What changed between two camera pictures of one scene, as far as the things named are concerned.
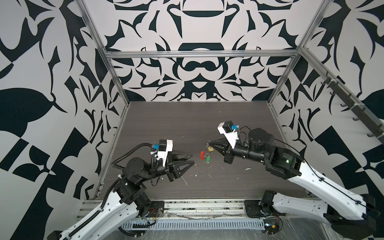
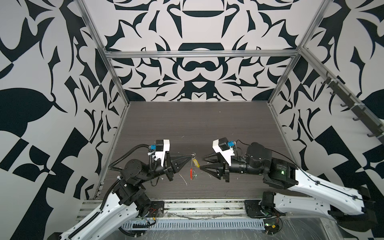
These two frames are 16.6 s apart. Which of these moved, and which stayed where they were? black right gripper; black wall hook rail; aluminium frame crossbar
Moved: black right gripper
Stayed: black wall hook rail; aluminium frame crossbar
